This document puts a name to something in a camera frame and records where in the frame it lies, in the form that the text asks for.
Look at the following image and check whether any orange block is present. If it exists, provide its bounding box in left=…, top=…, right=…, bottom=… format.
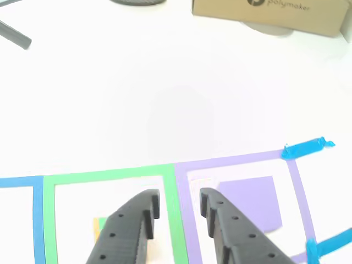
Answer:
left=93, top=217, right=102, bottom=244

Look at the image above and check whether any purple block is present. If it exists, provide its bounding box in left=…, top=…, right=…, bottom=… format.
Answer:
left=218, top=175, right=283, bottom=234

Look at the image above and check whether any blue tape strip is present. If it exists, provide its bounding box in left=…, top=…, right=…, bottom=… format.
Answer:
left=305, top=238, right=321, bottom=264
left=315, top=227, right=352, bottom=256
left=280, top=136, right=336, bottom=161

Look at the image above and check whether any polymaker cardboard box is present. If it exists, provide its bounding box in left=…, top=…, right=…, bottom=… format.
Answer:
left=191, top=0, right=350, bottom=38

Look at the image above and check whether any black mesh pen holder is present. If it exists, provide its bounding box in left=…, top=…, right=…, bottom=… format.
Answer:
left=109, top=0, right=167, bottom=7

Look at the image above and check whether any green square frame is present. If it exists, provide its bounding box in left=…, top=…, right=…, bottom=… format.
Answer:
left=42, top=163, right=189, bottom=264

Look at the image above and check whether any purple square frame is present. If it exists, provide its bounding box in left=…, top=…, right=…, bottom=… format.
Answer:
left=174, top=150, right=317, bottom=264

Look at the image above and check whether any blue square frame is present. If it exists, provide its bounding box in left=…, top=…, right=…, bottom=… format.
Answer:
left=0, top=175, right=46, bottom=264

